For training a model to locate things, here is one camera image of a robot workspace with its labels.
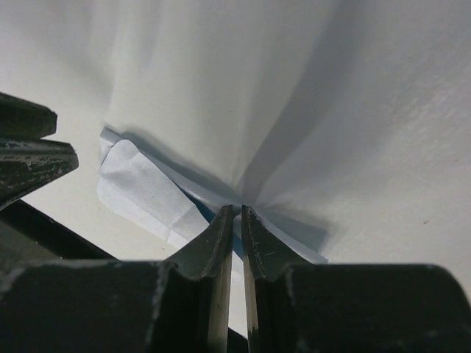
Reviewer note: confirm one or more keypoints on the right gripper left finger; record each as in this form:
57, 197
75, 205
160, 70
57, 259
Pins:
86, 300

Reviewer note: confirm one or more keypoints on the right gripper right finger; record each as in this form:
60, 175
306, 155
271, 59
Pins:
297, 306

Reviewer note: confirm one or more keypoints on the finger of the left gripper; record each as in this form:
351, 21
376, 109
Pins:
24, 118
29, 164

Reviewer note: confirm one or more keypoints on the blue cleaning cloth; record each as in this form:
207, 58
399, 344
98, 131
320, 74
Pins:
143, 189

